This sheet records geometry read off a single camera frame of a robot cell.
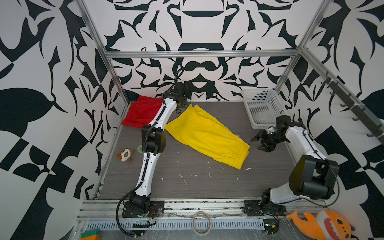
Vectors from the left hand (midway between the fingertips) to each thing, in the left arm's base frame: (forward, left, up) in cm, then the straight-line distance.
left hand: (182, 99), depth 100 cm
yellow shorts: (-23, -20, -14) cm, 34 cm away
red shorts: (+1, +30, -13) cm, 33 cm away
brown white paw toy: (-32, +33, -13) cm, 48 cm away
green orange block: (-69, +40, -13) cm, 81 cm away
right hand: (-31, -41, -3) cm, 52 cm away
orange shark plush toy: (-69, -62, -8) cm, 94 cm away
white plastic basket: (+7, -63, -16) cm, 65 cm away
